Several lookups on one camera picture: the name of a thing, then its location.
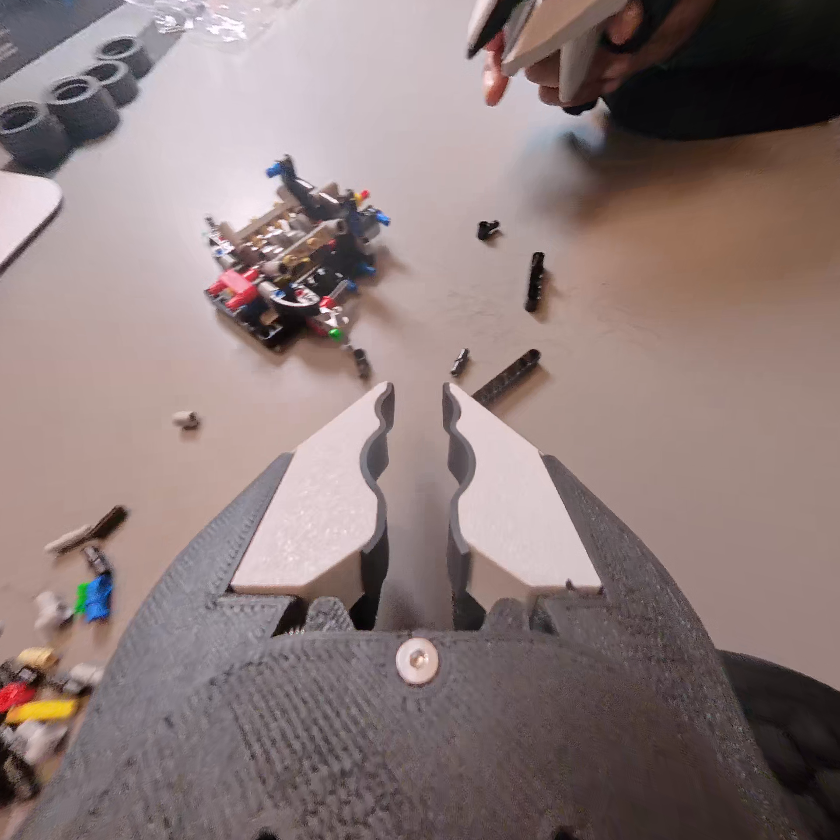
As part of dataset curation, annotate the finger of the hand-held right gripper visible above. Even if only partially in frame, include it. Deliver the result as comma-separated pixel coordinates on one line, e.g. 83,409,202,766
502,0,630,78
467,0,526,60

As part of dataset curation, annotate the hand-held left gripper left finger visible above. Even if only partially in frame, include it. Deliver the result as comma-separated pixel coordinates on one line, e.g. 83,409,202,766
230,381,396,611

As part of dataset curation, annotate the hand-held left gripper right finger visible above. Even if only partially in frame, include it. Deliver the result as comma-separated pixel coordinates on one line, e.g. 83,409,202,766
441,382,604,601

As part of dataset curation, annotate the long black lego beam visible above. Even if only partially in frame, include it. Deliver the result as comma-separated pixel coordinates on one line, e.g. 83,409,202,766
471,349,543,406

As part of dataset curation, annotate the short black lego beam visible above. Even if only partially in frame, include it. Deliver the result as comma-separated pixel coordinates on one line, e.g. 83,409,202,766
524,251,547,313

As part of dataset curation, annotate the person's right forearm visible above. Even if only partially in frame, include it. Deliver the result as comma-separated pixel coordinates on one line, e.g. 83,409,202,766
600,0,840,142

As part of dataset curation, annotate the pile of loose lego pieces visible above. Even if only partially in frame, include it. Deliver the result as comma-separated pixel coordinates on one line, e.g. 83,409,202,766
0,504,130,805

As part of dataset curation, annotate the multicolour lego chassis assembly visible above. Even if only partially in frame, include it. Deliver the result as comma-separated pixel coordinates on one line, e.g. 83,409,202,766
202,154,393,352

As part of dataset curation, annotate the black lego box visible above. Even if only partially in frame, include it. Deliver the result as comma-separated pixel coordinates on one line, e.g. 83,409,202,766
0,0,129,83

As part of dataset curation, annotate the clear crumpled plastic bag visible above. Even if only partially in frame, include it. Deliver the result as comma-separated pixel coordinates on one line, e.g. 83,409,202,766
125,0,277,42

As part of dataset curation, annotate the black dimpled cushion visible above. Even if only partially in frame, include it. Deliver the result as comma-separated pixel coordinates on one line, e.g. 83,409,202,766
718,650,840,840

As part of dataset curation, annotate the white rounded stand base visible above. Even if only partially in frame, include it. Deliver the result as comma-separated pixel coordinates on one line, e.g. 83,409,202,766
0,171,64,275

